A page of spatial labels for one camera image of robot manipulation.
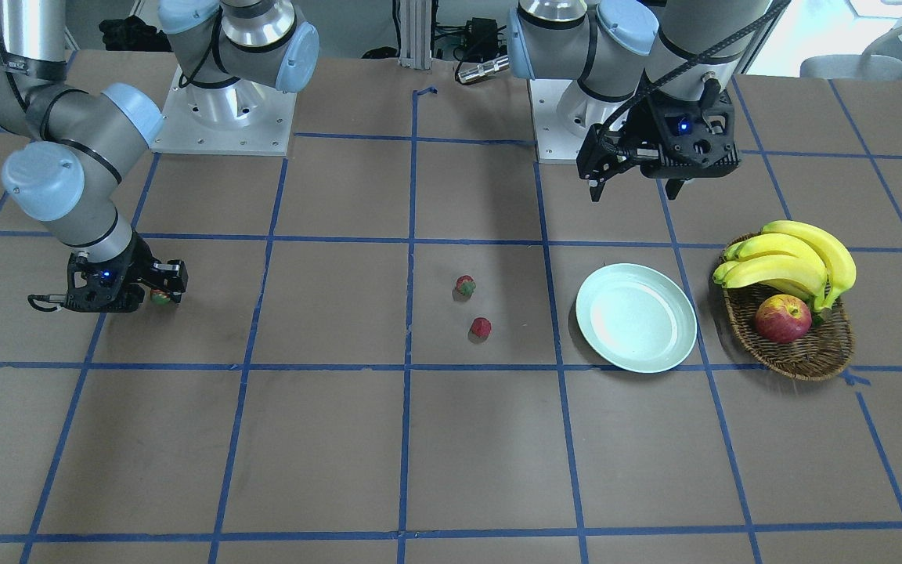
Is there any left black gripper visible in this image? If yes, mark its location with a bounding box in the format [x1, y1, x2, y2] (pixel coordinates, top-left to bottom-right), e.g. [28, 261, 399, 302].
[576, 92, 740, 202]

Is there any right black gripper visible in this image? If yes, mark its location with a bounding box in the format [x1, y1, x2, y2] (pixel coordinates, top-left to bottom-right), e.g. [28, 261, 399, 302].
[66, 235, 189, 312]

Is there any red strawberry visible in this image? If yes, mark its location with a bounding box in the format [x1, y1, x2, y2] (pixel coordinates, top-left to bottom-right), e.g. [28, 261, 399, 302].
[150, 288, 175, 305]
[454, 275, 477, 298]
[469, 316, 492, 340]

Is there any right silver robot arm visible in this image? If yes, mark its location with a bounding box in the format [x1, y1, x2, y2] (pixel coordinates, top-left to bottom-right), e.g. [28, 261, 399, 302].
[0, 1, 321, 312]

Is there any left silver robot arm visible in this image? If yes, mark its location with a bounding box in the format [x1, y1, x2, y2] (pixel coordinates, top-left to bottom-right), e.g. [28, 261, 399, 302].
[506, 1, 788, 202]

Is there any light green plate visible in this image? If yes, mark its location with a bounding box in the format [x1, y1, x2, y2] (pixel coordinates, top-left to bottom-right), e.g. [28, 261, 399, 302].
[574, 263, 698, 374]

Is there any yellow banana bunch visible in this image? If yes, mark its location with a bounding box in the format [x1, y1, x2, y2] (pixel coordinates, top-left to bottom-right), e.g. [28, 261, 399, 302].
[712, 220, 858, 313]

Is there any red apple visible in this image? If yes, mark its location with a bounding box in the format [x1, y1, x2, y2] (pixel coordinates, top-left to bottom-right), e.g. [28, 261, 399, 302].
[754, 294, 813, 344]

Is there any brown wicker basket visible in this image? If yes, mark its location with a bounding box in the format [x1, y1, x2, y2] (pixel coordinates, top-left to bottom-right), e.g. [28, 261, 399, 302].
[719, 233, 856, 382]

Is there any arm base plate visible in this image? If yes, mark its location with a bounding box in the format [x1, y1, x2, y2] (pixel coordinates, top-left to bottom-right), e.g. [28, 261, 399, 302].
[150, 67, 297, 157]
[529, 79, 635, 165]

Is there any aluminium frame post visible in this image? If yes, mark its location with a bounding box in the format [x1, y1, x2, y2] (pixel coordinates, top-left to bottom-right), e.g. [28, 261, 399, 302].
[396, 0, 434, 71]

